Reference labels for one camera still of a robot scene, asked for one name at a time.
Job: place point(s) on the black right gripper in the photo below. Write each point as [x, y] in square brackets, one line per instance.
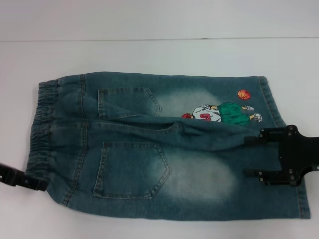
[299, 154]

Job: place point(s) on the blue denim shorts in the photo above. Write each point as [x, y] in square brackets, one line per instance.
[149, 154]

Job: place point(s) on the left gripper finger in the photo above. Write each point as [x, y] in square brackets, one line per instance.
[27, 180]

